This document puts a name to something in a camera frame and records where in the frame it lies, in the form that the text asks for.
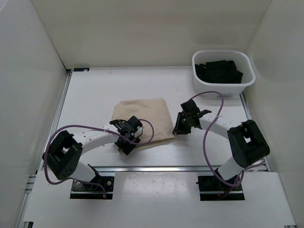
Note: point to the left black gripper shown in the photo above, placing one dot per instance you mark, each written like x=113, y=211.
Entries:
x=126, y=147

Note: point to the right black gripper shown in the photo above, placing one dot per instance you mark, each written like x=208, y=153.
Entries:
x=178, y=128

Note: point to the beige trousers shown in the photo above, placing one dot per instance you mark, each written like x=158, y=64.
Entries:
x=155, y=111

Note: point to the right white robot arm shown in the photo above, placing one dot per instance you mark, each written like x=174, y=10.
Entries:
x=246, y=141

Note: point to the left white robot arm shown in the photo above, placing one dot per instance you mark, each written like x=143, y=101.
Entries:
x=64, y=152

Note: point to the black folded garment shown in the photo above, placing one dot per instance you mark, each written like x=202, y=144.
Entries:
x=219, y=72

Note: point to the white plastic basket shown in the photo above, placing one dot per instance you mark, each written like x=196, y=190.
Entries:
x=242, y=63

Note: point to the front aluminium rail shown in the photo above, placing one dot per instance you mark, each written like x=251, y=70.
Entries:
x=152, y=168

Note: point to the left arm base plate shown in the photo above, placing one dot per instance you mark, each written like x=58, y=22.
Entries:
x=92, y=192

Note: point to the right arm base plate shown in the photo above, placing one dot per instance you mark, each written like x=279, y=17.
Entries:
x=211, y=189

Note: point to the right aluminium frame rail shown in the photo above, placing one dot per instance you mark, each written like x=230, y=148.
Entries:
x=258, y=148

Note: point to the aluminium frame rail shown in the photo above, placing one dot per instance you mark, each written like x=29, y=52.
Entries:
x=258, y=148
x=39, y=164

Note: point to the left aluminium frame rail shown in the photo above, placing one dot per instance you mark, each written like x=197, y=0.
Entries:
x=39, y=164

